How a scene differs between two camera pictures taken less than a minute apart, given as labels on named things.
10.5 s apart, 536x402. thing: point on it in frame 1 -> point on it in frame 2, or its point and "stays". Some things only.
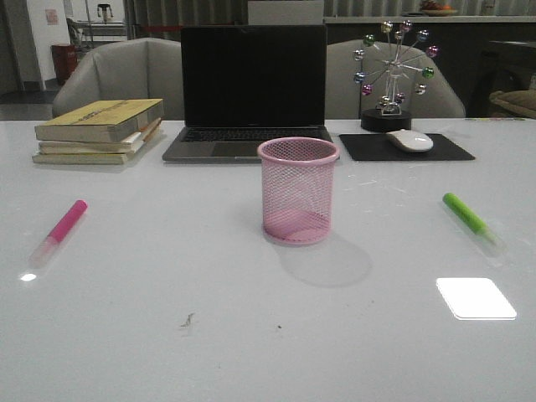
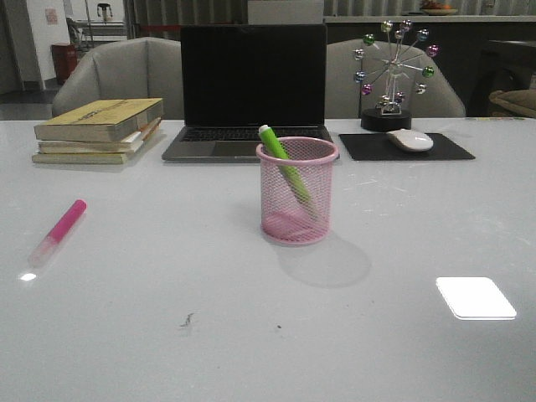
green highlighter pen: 480,228 -> 286,164
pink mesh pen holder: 297,179 stays
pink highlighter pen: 48,249 stays
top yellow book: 100,121 stays
